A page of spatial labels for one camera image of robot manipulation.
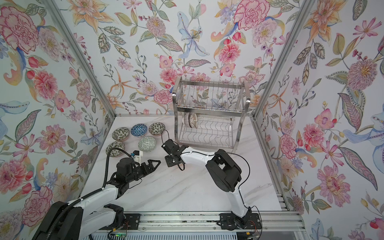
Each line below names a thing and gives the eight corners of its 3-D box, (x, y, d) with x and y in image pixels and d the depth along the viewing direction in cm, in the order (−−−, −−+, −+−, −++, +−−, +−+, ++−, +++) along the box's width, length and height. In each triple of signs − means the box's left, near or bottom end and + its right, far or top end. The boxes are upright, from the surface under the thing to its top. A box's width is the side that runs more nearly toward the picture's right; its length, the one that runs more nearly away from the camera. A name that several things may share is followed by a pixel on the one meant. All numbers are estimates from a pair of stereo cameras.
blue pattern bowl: (131, 137, 109) (129, 133, 106) (134, 127, 116) (132, 123, 112) (146, 137, 109) (145, 133, 106) (149, 127, 116) (147, 123, 112)
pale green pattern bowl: (138, 152, 101) (136, 148, 98) (141, 139, 107) (140, 136, 104) (154, 152, 101) (153, 148, 98) (157, 139, 108) (155, 136, 104)
